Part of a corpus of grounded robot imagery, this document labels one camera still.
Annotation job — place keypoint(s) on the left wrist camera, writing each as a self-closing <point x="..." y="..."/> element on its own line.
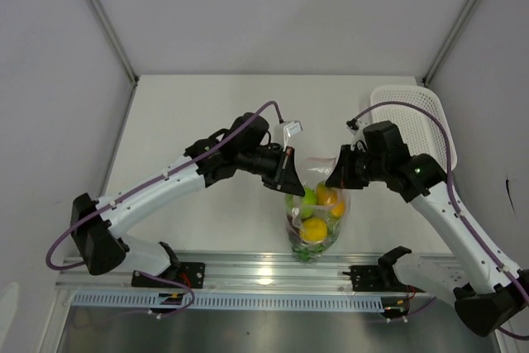
<point x="285" y="131"/>

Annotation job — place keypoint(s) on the left aluminium frame post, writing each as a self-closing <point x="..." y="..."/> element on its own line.
<point x="111" y="37"/>

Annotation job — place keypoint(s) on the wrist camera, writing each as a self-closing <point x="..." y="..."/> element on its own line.
<point x="356" y="127"/>
<point x="285" y="131"/>

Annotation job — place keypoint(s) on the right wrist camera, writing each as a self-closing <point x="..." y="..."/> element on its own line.
<point x="356" y="127"/>

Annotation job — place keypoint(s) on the yellow toy lemon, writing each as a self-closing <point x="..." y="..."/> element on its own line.
<point x="313" y="230"/>

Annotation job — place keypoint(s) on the right aluminium frame post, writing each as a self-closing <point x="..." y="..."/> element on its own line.
<point x="457" y="28"/>

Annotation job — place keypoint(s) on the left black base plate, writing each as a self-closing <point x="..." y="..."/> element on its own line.
<point x="190" y="274"/>

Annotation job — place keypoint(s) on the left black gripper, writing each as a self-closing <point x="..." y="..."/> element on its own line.
<point x="284" y="177"/>

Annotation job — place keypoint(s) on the green toy cabbage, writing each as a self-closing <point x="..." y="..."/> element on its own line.
<point x="309" y="252"/>

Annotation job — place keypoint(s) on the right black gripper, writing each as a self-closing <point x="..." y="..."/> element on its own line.
<point x="341" y="176"/>

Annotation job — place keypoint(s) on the aluminium mounting rail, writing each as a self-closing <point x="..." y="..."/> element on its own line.
<point x="266" y="273"/>

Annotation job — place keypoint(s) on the orange yellow toy mango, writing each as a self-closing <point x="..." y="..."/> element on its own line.
<point x="329" y="197"/>

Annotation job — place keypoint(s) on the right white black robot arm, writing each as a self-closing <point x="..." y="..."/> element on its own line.
<point x="491" y="288"/>

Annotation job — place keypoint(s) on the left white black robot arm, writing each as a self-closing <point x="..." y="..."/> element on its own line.
<point x="101" y="225"/>

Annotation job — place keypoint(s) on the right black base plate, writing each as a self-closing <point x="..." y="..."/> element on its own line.
<point x="368" y="278"/>

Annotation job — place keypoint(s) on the white slotted cable duct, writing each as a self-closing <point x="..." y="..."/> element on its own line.
<point x="231" y="301"/>

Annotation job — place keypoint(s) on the green toy apple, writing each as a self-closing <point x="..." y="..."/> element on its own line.
<point x="307" y="203"/>

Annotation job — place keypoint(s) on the white plastic basket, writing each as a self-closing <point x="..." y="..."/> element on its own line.
<point x="420" y="117"/>

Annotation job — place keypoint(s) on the clear pink-dotted zip bag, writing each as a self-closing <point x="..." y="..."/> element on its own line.
<point x="311" y="172"/>

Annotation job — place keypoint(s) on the aluminium frame post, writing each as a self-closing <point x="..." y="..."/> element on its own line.
<point x="111" y="37"/>
<point x="457" y="28"/>

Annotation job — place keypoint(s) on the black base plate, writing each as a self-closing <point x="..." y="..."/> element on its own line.
<point x="190" y="274"/>
<point x="368" y="278"/>

